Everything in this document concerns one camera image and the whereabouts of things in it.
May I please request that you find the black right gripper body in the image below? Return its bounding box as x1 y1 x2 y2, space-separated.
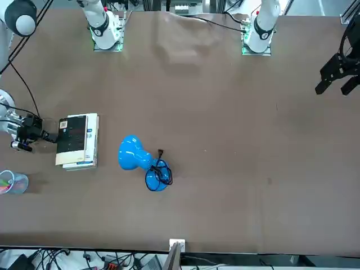
16 116 44 143

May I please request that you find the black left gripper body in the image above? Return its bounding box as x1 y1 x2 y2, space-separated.
319 53 360 82

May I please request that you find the dark cover book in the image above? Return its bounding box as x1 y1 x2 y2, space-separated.
55 114 88 166

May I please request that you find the white book with blue print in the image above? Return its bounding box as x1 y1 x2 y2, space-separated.
62 112 100 172

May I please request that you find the translucent plastic pen cup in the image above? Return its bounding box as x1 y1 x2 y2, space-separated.
0 170 29 195

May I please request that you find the blue desk lamp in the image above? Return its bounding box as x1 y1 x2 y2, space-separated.
117 134 173 192

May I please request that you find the white label block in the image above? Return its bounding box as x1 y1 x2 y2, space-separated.
169 238 186 253

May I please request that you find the black left gripper cable loop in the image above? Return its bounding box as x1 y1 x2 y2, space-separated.
339 19 360 61

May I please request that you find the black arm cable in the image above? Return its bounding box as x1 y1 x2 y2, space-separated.
0 0 54 122

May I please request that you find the aluminium frame corner post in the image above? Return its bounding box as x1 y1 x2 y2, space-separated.
340 0 360 25

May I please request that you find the black lamp power cable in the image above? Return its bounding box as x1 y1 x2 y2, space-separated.
148 148 173 186

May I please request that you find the black cable on table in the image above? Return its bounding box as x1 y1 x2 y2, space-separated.
179 15 246 32

